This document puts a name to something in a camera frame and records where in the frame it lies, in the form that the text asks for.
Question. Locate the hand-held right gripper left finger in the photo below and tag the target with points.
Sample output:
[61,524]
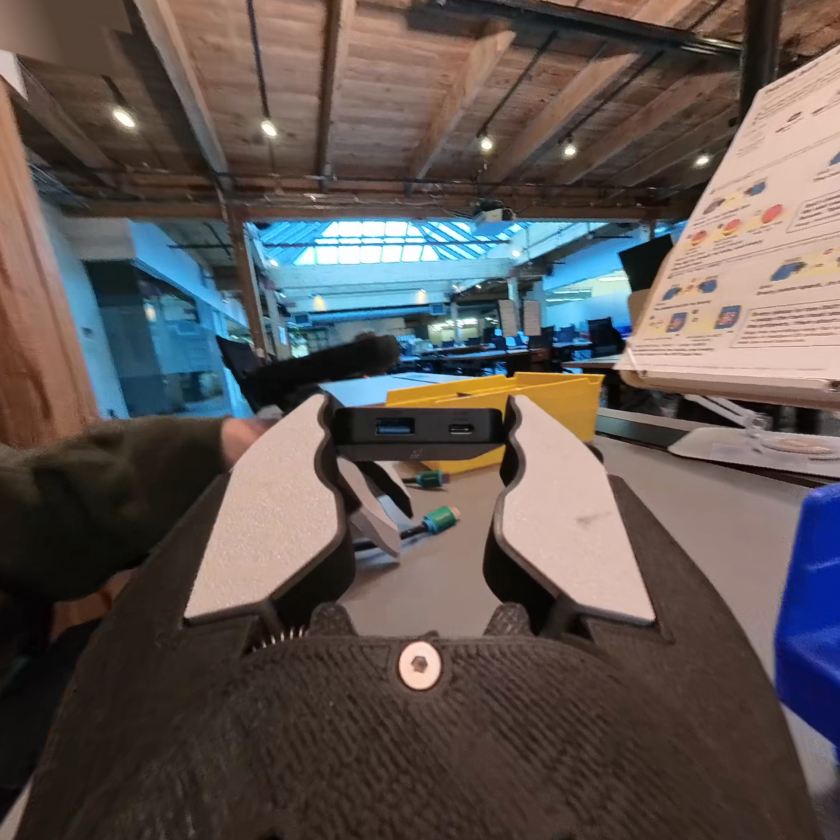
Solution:
[262,512]

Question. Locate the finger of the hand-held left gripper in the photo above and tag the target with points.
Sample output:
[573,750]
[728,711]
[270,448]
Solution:
[392,489]
[374,518]

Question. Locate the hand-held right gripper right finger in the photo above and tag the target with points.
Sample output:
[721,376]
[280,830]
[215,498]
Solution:
[577,525]

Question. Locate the black USB hub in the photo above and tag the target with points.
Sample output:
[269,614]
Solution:
[433,426]

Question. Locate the person's left forearm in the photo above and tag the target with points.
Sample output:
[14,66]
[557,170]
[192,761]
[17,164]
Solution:
[98,499]

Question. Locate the grey desk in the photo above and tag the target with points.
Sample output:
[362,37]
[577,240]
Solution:
[722,525]

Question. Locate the person's left hand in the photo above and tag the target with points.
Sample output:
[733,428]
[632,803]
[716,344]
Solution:
[239,436]

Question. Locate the yellow plastic bin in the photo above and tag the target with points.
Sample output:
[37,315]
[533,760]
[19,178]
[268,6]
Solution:
[558,400]

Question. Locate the white stand base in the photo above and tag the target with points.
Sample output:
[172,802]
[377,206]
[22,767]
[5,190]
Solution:
[735,449]

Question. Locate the row of office desks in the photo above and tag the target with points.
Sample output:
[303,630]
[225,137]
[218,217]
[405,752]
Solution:
[512,348]

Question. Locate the ceiling mounted device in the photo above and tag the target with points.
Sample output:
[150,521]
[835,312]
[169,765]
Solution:
[489,211]

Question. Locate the blue plastic bin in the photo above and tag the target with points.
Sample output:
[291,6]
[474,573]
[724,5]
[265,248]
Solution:
[814,590]

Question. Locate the ceiling spot light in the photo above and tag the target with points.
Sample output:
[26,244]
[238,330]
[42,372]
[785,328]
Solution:
[123,118]
[569,149]
[485,143]
[268,128]

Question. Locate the black monitor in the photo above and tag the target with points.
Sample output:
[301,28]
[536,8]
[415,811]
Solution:
[646,262]

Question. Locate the printed instruction board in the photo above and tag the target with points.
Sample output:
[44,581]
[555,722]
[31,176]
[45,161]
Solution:
[754,262]

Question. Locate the black steel column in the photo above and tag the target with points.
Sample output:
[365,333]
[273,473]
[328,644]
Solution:
[760,52]

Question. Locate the wooden post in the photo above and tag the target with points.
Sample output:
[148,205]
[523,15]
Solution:
[33,295]

